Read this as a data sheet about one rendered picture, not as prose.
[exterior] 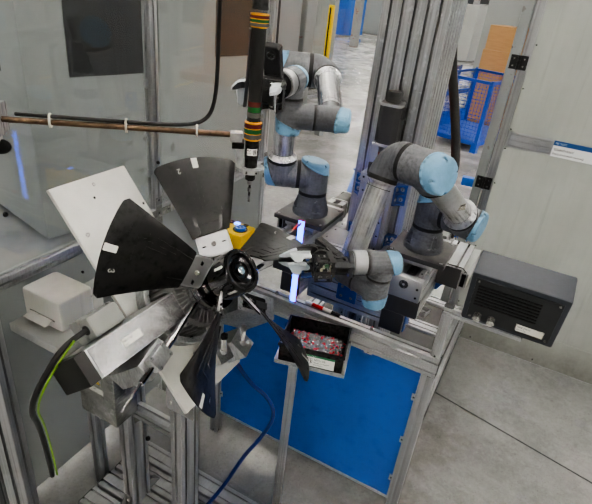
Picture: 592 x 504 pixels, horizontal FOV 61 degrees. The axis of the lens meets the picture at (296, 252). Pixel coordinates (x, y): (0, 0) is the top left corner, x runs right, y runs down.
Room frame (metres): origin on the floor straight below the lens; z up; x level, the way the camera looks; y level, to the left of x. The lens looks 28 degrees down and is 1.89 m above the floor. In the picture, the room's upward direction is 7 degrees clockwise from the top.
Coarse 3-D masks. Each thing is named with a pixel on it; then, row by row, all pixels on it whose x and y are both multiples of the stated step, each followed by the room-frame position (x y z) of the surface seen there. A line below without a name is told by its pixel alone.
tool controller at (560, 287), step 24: (480, 264) 1.28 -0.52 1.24; (504, 264) 1.28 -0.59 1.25; (528, 264) 1.28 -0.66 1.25; (480, 288) 1.24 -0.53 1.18; (504, 288) 1.21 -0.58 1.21; (528, 288) 1.19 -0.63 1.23; (552, 288) 1.19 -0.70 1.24; (480, 312) 1.25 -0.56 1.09; (504, 312) 1.22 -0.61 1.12; (528, 312) 1.19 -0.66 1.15; (552, 312) 1.16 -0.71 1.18; (528, 336) 1.20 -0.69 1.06; (552, 336) 1.17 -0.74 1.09
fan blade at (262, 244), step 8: (264, 224) 1.48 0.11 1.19; (256, 232) 1.42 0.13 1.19; (264, 232) 1.43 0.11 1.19; (280, 232) 1.45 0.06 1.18; (248, 240) 1.37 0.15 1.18; (256, 240) 1.37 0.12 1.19; (264, 240) 1.37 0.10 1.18; (272, 240) 1.38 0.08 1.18; (280, 240) 1.39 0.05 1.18; (288, 240) 1.41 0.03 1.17; (296, 240) 1.43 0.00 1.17; (240, 248) 1.31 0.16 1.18; (248, 248) 1.30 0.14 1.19; (256, 248) 1.31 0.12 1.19; (264, 248) 1.31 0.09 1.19; (272, 248) 1.32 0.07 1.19; (280, 248) 1.34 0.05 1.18; (288, 248) 1.35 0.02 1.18; (256, 256) 1.25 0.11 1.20; (264, 256) 1.25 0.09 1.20; (272, 256) 1.27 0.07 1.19
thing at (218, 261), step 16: (224, 256) 1.11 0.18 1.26; (240, 256) 1.16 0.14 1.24; (208, 272) 1.11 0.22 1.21; (224, 272) 1.08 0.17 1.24; (256, 272) 1.15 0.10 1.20; (192, 288) 1.10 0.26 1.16; (208, 288) 1.11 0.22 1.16; (224, 288) 1.07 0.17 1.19; (240, 288) 1.07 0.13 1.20; (208, 304) 1.09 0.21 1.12; (224, 304) 1.13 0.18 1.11
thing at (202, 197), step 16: (176, 160) 1.33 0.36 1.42; (208, 160) 1.36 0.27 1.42; (224, 160) 1.38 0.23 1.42; (160, 176) 1.28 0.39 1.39; (176, 176) 1.30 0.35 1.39; (192, 176) 1.31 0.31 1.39; (208, 176) 1.32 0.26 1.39; (224, 176) 1.34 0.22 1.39; (176, 192) 1.27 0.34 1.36; (192, 192) 1.27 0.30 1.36; (208, 192) 1.28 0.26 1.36; (224, 192) 1.29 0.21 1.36; (176, 208) 1.24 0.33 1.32; (192, 208) 1.24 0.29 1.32; (208, 208) 1.25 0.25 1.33; (224, 208) 1.26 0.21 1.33; (192, 224) 1.22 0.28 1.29; (208, 224) 1.22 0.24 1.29; (224, 224) 1.22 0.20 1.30
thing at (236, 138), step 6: (234, 132) 1.21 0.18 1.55; (234, 138) 1.21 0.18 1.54; (240, 138) 1.21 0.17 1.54; (234, 144) 1.20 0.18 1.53; (240, 144) 1.20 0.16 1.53; (240, 150) 1.21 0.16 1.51; (240, 156) 1.21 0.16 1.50; (240, 162) 1.21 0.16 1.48; (240, 168) 1.20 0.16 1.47; (246, 168) 1.21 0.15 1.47; (252, 168) 1.21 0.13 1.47; (258, 168) 1.22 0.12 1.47; (246, 174) 1.19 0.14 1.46; (252, 174) 1.19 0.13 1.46; (258, 174) 1.20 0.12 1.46
